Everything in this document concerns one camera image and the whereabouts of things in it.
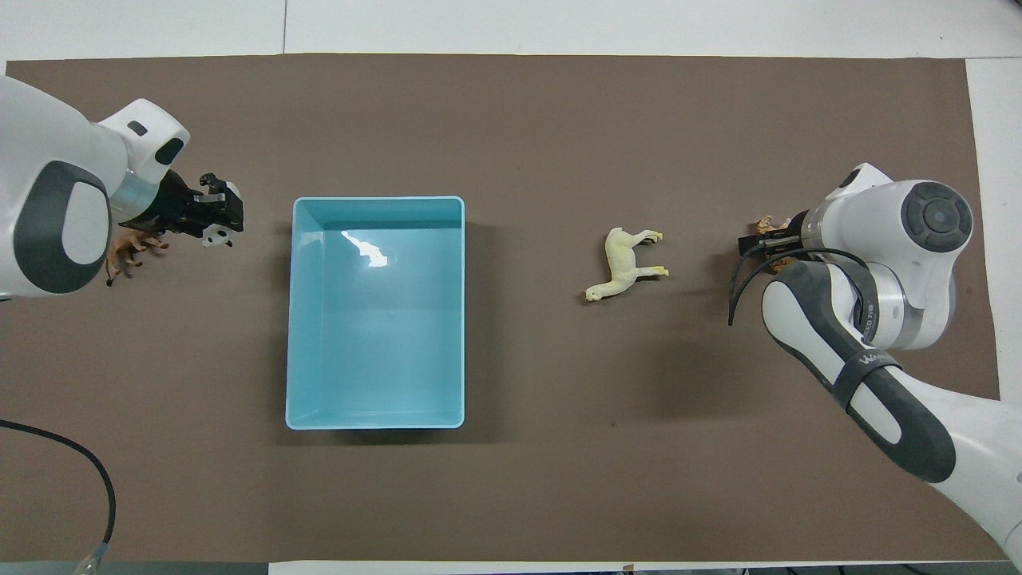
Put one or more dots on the cream toy horse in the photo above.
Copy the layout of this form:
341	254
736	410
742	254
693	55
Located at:
623	267

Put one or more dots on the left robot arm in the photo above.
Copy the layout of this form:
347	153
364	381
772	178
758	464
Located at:
48	160

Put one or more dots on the light blue plastic storage box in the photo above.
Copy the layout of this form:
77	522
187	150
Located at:
375	315

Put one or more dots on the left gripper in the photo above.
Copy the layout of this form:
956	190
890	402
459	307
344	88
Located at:
174	209

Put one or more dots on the brown toy horse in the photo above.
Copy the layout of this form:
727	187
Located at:
126	251

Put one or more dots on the brown toy animal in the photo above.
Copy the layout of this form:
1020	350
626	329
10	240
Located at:
768	226

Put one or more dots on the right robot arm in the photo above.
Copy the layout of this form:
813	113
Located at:
886	263

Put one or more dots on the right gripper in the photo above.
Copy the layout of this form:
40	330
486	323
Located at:
792	236

